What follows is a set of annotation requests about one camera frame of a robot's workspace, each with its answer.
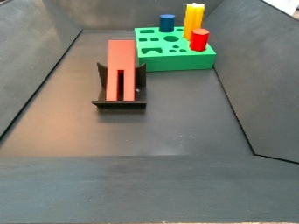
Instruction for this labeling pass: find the red double-square block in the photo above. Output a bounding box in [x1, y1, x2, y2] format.
[107, 40, 136, 101]

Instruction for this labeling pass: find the green foam shape board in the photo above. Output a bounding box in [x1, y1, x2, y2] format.
[135, 26, 216, 72]

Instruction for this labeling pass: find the blue cylinder block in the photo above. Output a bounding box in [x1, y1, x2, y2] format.
[159, 14, 175, 32]

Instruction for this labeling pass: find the red hexagonal prism block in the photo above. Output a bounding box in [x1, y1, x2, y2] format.
[190, 28, 210, 52]

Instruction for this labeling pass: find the black curved holder stand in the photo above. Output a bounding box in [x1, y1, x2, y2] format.
[91, 63, 147, 109]

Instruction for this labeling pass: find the yellow star prism block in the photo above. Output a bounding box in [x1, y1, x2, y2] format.
[183, 3, 206, 40]

